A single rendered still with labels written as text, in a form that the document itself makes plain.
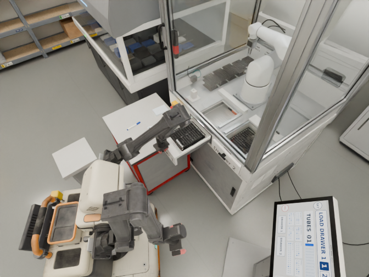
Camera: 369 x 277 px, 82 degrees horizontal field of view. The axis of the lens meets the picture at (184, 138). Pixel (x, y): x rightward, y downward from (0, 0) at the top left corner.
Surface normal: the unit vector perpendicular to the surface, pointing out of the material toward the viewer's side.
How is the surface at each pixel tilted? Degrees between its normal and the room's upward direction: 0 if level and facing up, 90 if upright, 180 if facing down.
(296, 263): 50
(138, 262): 0
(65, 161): 0
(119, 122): 0
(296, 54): 90
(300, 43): 90
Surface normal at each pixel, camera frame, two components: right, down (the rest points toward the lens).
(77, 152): -0.04, -0.60
